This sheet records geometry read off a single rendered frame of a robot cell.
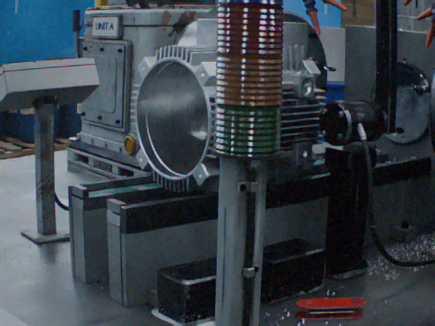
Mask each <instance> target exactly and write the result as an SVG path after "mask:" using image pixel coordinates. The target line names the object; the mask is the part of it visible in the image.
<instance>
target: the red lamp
mask: <svg viewBox="0 0 435 326"><path fill-rule="evenodd" d="M217 6H218V9H217V12H218V14H217V32H216V34H217V37H216V40H217V43H216V46H217V49H216V51H217V52H220V53H226V54H257V55H281V54H282V53H283V48H284V45H283V37H284V35H283V31H284V29H283V26H284V18H283V14H284V11H283V10H284V7H283V6H280V5H247V4H220V3H219V4H217Z"/></svg>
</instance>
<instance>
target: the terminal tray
mask: <svg viewBox="0 0 435 326"><path fill-rule="evenodd" d="M217 25H218V24H217V19H197V45H208V44H216V43H217V40H216V37H217V34H216V32H217V31H218V30H217ZM307 25H308V24H304V23H287V22H284V26H283V29H284V31H283V35H284V37H283V45H284V48H283V53H282V54H281V55H283V56H284V57H283V58H282V60H283V63H282V66H283V72H284V73H286V70H288V71H289V72H293V71H292V70H295V71H296V72H298V65H299V64H300V62H302V61H306V55H307V51H308V47H307V40H308V30H307Z"/></svg>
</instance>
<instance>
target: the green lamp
mask: <svg viewBox="0 0 435 326"><path fill-rule="evenodd" d="M281 109H282V105H281V104H280V105H279V106H271V107H251V106H232V105H222V104H219V103H215V107H214V111H215V114H214V118H215V119H214V138H213V140H214V143H213V146H214V151H216V152H218V153H221V154H234V155H245V156H262V155H271V154H278V153H280V148H281V146H280V142H281V139H280V138H281V134H280V132H281V130H282V129H281V127H280V126H281V125H282V123H281V120H282V116H281V113H282V110H281Z"/></svg>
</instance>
